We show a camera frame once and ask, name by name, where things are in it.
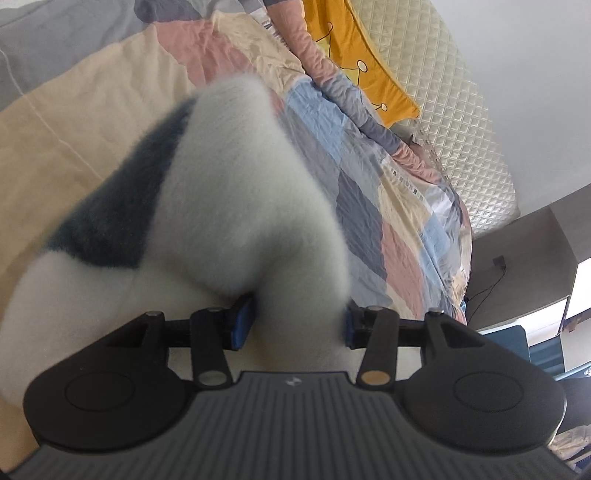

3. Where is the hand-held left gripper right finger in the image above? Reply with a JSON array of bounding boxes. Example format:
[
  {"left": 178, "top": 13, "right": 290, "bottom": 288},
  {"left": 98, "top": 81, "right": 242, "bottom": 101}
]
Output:
[{"left": 344, "top": 300, "right": 486, "bottom": 388}]

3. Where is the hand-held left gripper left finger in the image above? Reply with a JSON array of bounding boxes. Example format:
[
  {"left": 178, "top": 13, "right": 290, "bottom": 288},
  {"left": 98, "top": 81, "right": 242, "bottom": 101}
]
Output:
[{"left": 104, "top": 295, "right": 256, "bottom": 388}]

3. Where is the cream sweater with dark stripes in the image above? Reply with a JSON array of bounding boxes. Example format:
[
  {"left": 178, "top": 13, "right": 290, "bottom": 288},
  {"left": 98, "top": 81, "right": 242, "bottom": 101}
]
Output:
[{"left": 0, "top": 74, "right": 352, "bottom": 403}]

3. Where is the cream quilted headboard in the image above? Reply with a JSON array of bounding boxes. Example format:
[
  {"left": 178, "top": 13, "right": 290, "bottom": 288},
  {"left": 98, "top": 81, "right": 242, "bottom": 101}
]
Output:
[{"left": 351, "top": 0, "right": 522, "bottom": 239}]

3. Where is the patchwork checked quilt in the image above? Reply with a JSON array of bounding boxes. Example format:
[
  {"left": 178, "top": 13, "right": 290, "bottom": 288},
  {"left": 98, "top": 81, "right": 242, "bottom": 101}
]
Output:
[{"left": 0, "top": 0, "right": 474, "bottom": 325}]

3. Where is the yellow pillow with crown print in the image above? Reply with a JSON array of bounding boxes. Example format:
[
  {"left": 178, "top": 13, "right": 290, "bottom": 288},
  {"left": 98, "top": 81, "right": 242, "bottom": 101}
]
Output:
[{"left": 302, "top": 0, "right": 421, "bottom": 128}]

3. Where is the black cable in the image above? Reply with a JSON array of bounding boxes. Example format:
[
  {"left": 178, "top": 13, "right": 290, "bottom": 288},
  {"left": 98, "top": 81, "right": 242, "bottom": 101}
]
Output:
[{"left": 464, "top": 267, "right": 504, "bottom": 306}]

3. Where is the grey wall shelf cabinet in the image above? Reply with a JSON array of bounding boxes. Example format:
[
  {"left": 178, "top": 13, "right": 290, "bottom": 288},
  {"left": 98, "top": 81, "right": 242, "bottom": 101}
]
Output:
[{"left": 466, "top": 182, "right": 591, "bottom": 334}]

